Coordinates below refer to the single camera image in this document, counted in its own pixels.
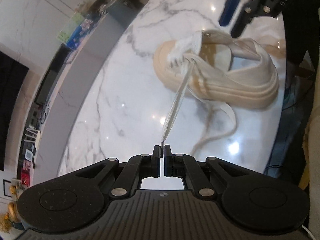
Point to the white router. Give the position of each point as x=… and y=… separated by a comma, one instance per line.
x=32, y=136

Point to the white shoelace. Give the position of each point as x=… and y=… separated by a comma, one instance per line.
x=175, y=105

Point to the pink box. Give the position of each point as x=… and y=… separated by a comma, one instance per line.
x=28, y=165

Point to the small photo cards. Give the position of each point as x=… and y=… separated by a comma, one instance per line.
x=86, y=25

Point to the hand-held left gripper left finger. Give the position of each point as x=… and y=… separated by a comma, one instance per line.
x=157, y=162

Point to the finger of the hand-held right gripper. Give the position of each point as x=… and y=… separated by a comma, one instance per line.
x=228, y=10
x=241, y=22

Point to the cream canvas shoe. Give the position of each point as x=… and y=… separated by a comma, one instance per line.
x=237, y=80

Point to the golden vase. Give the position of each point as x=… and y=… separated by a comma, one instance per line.
x=13, y=212

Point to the grey trash bin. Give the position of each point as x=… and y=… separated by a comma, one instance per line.
x=125, y=10

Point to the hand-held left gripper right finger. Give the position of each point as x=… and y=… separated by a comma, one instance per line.
x=167, y=166

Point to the yellow flowers in dark vase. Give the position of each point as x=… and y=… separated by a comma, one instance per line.
x=6, y=222

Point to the red box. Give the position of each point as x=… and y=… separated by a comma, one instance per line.
x=26, y=178

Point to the grey television console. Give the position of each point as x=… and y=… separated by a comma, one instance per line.
x=75, y=80

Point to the small white display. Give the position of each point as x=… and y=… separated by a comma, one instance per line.
x=29, y=154

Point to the picture frame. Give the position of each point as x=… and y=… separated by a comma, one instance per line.
x=7, y=188

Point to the blue and green painting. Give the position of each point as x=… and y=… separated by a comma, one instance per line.
x=71, y=32

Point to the black television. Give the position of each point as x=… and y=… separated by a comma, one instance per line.
x=12, y=105

